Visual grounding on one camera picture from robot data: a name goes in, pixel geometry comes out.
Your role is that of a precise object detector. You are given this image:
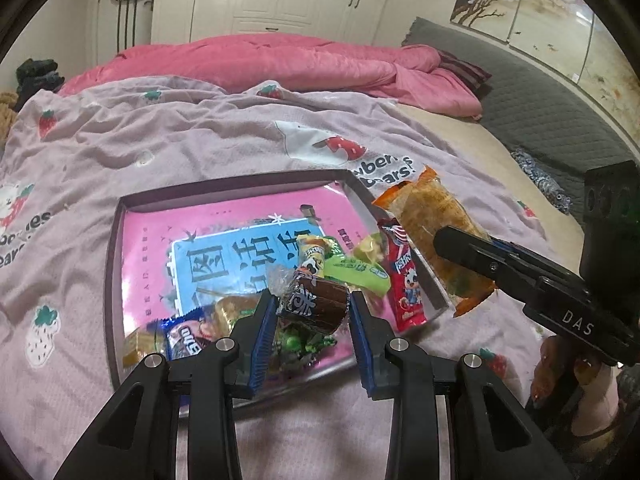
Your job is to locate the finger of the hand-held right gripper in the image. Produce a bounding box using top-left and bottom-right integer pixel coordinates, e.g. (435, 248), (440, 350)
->
(433, 225), (546, 306)
(487, 237), (586, 286)

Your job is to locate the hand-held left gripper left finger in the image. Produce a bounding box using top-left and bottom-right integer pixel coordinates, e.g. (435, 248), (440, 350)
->
(52, 292), (281, 480)

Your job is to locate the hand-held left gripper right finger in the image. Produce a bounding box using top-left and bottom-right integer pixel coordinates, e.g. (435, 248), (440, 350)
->
(349, 290), (573, 480)

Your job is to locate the green pea snack packet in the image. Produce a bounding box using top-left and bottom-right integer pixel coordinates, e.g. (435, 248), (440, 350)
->
(270, 327), (336, 376)

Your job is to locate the clear pastry packet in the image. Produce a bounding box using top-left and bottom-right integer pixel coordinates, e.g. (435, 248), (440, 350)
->
(197, 292), (266, 341)

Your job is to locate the clear orange-ended cracker packet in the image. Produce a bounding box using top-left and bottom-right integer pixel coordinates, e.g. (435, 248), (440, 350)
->
(371, 165), (498, 317)

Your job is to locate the brown cake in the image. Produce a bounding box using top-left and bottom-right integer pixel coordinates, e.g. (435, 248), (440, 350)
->
(267, 265), (351, 336)

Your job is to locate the red long snack packet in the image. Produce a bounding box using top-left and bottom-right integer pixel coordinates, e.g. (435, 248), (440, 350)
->
(376, 217), (428, 332)

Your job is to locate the lime green snack packet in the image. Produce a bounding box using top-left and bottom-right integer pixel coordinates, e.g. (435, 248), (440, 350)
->
(322, 232), (391, 296)

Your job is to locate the blue cookie packet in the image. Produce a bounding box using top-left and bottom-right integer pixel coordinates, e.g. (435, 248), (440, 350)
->
(160, 305), (221, 361)

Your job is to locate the golden yellow snack packet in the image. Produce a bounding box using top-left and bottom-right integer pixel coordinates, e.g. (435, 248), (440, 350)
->
(120, 320), (171, 368)

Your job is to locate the dark shallow cardboard box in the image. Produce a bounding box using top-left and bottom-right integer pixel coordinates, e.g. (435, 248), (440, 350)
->
(102, 170), (451, 416)

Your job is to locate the person's right forearm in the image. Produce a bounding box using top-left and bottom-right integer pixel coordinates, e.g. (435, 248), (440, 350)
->
(527, 332), (626, 441)

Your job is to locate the blue patterned cloth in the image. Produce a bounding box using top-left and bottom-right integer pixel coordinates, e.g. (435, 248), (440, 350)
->
(510, 147), (576, 216)

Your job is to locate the beige bed sheet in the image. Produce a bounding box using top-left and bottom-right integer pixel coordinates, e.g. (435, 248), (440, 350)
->
(395, 102), (586, 241)

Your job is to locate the pink book with blue label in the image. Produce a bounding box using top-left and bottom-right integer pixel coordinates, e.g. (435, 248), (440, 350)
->
(120, 182), (361, 376)

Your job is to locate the grey padded headboard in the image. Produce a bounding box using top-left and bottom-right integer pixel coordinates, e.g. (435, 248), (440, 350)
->
(400, 16), (640, 201)

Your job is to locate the striped pillow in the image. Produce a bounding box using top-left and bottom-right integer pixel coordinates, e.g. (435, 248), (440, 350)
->
(437, 50), (493, 93)

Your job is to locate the strawberry printed blanket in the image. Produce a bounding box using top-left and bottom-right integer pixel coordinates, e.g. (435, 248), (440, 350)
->
(0, 75), (586, 480)

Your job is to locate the pink quilt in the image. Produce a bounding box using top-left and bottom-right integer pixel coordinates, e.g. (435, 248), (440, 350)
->
(57, 35), (483, 121)

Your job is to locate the brown plush cloth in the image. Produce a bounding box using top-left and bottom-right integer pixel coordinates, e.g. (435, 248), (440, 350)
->
(0, 90), (21, 131)

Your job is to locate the pile of dark clothes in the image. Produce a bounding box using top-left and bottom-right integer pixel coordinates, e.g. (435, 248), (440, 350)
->
(15, 59), (66, 98)

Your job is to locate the tree wall mural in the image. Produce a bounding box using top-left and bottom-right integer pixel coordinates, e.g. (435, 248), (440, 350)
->
(450, 0), (640, 86)

